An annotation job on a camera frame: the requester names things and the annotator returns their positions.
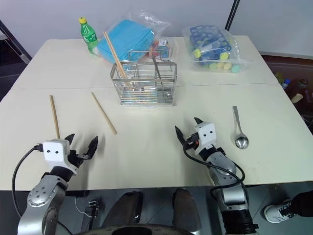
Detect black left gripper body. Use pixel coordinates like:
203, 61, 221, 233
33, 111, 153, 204
66, 149, 85, 170

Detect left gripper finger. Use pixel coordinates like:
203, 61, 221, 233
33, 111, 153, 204
64, 133, 76, 151
82, 136, 99, 160

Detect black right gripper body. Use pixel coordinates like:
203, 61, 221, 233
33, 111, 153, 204
184, 133, 201, 151

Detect wooden chopstick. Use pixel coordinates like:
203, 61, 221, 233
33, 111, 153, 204
49, 95, 61, 140
91, 92, 118, 135
102, 31, 132, 88

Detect metal spoon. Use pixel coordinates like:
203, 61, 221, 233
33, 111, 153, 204
232, 105, 249, 149
151, 54, 173, 103

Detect white rack drip tray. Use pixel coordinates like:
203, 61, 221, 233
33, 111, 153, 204
121, 102, 177, 110

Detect small black floor device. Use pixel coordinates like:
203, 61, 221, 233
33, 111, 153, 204
85, 200, 101, 219

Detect dark rounded shape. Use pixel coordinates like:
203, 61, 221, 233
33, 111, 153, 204
102, 190, 144, 227
172, 188, 201, 233

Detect clear tube yellow cap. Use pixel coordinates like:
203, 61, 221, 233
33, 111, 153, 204
219, 44, 233, 61
193, 39, 221, 59

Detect clear bag with tube racks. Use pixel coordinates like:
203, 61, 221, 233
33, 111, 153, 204
182, 24, 252, 74

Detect small colourful carton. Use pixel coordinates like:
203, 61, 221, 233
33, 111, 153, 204
149, 39, 172, 61

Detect blue tube racks stack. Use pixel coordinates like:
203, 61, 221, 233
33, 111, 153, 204
189, 24, 233, 67

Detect green soda bottle yellow cap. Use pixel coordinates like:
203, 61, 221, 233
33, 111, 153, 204
78, 16, 98, 55

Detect black stand poles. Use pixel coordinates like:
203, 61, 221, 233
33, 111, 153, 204
224, 0, 242, 30

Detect white sneaker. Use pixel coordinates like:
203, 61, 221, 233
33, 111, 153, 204
264, 199, 300, 224

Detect light blue flat box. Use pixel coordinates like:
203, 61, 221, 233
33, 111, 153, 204
96, 19, 155, 62

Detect clear bag with blue box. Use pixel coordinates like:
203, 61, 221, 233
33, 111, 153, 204
94, 9, 177, 67

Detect black trouser leg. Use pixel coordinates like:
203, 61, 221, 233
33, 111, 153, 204
291, 187, 313, 217

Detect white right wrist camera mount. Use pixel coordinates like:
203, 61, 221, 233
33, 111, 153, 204
195, 121, 217, 150

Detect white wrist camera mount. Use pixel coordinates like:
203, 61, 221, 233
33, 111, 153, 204
43, 139, 80, 175
195, 121, 217, 150

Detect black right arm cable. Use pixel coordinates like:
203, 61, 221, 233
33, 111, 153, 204
183, 141, 250, 213

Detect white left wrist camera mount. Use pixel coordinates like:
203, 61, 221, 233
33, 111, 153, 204
43, 139, 80, 175

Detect metal wire cutlery rack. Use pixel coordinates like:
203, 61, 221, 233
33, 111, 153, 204
109, 49, 179, 106

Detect black folding frame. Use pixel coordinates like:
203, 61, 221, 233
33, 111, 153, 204
0, 19, 33, 65

